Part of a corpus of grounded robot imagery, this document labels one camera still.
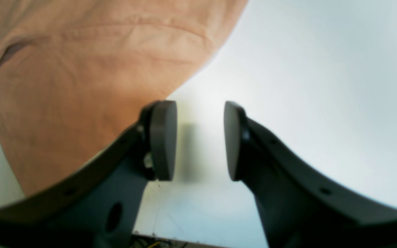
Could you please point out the peach pink T-shirt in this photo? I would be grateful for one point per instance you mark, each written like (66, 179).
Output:
(76, 73)

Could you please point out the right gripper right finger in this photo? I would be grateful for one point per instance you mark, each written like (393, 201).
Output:
(298, 206)

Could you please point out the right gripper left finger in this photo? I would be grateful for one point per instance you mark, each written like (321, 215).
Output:
(97, 206)

